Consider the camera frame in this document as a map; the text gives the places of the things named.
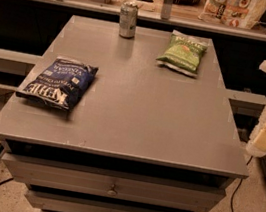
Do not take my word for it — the silver green 7up can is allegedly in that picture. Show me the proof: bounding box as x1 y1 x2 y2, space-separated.
119 0 138 39

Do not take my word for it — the green Kettle chip bag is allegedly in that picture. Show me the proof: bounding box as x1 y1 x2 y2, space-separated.
156 30 208 78

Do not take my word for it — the printed snack bag background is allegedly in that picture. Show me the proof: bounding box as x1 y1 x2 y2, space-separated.
199 0 266 29

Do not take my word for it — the blue Kettle chip bag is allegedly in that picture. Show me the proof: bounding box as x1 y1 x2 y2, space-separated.
15 56 99 112

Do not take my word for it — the grey drawer cabinet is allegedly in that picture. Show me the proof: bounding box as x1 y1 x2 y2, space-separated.
0 16 248 212

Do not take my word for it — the top drawer round knob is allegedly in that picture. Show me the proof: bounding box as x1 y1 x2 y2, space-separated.
107 185 118 197

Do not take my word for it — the black cable right floor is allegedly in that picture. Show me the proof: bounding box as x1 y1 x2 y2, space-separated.
228 153 255 212

